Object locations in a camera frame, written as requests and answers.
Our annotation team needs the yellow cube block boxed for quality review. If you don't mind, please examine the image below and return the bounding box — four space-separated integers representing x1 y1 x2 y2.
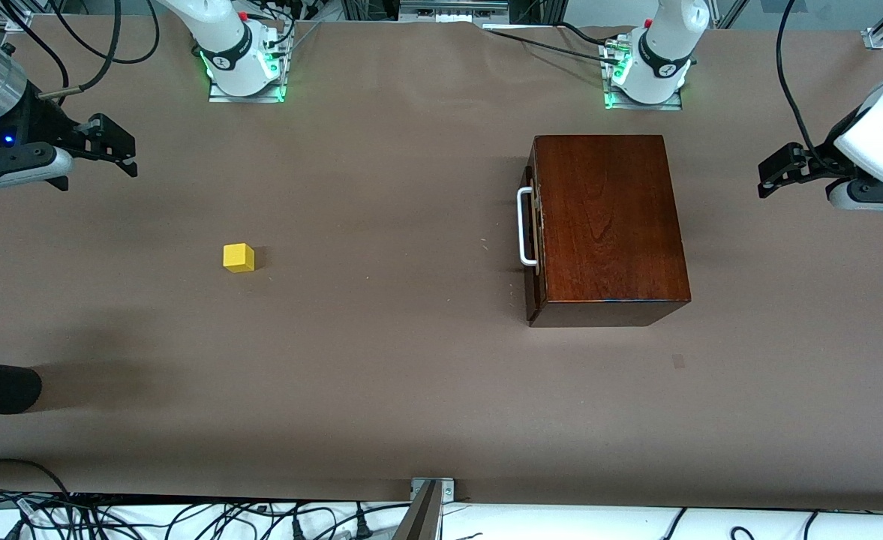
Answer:
223 243 256 274

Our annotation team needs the dark wooden drawer cabinet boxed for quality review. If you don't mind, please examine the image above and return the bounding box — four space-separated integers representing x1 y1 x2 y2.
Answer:
529 135 692 329

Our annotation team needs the wooden drawer with white handle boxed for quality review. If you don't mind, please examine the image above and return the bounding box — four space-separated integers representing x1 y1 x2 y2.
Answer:
517 137 549 325

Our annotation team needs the brown paper table cover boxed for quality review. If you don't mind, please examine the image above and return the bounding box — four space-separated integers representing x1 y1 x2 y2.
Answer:
0 15 883 512

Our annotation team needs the black cable with metal connector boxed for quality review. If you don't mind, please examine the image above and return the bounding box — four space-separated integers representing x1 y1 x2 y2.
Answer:
36 0 123 103

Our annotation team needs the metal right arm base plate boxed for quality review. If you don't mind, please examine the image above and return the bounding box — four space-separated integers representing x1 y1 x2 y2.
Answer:
209 34 289 104

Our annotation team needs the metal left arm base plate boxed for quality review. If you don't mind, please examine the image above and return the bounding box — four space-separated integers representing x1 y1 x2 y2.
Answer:
600 34 684 112

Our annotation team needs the aluminium frame rail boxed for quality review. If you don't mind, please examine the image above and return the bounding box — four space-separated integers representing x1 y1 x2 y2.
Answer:
398 0 511 31

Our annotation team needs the metal table edge bracket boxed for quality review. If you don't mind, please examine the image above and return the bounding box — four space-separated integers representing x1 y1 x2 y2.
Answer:
410 477 455 503

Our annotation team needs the dark camera mount pole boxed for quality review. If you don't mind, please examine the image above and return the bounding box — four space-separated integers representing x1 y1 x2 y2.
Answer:
394 480 442 540

